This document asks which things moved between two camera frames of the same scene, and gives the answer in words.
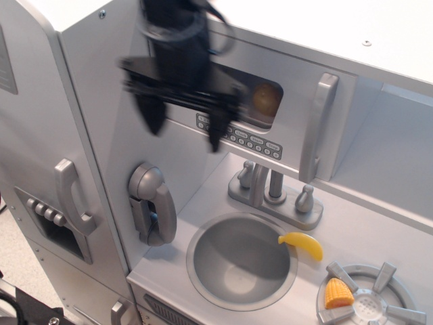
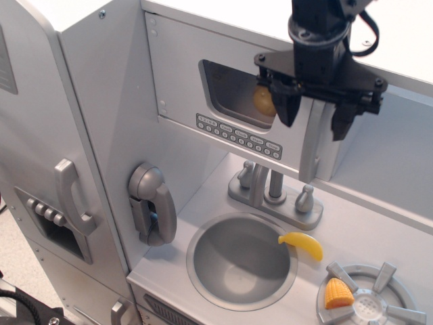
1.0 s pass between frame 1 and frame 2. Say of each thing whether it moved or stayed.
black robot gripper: moved
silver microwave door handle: stayed
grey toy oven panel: stayed
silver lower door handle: stayed
